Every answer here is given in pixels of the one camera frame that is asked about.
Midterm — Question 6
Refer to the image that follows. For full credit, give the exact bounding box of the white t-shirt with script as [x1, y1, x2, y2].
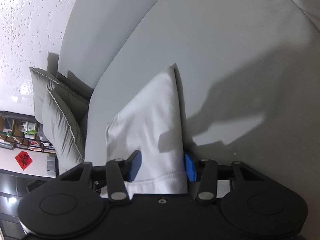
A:
[106, 67, 187, 197]

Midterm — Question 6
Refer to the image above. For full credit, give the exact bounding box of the wooden bookshelf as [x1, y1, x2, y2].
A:
[0, 111, 56, 154]

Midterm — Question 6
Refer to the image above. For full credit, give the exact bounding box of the grey cushion with piping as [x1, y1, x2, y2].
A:
[42, 89, 85, 170]

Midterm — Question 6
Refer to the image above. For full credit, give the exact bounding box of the red diamond wall decoration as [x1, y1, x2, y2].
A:
[15, 151, 33, 170]

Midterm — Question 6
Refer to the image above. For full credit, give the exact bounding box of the grey sofa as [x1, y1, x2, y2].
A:
[58, 0, 319, 239]

